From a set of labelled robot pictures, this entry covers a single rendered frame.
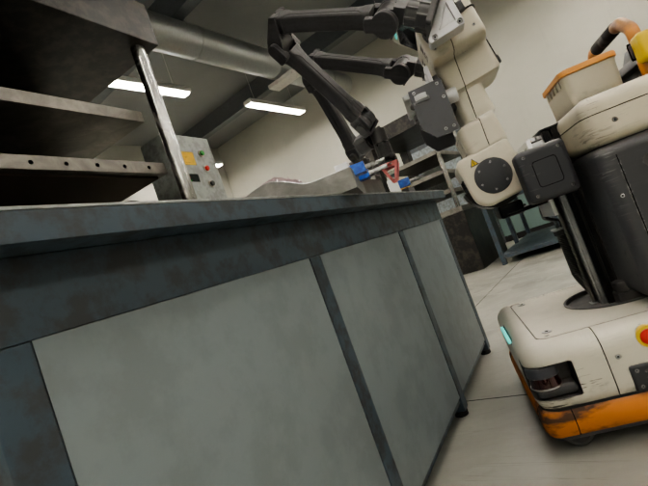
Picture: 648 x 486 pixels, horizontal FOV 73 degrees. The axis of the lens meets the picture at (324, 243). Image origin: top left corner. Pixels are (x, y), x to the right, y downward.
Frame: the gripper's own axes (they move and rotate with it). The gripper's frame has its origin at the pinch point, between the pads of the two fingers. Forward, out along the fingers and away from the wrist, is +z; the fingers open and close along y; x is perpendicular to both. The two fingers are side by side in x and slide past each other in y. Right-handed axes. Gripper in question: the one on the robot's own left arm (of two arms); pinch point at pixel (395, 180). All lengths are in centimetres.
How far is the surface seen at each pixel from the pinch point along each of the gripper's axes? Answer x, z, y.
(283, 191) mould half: -24, -2, 53
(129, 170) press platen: -92, -41, 13
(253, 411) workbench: -27, 36, 98
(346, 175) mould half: -8, 0, 52
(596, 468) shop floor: 22, 84, 50
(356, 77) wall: -36, -295, -695
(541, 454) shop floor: 12, 84, 39
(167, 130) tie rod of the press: -81, -56, -6
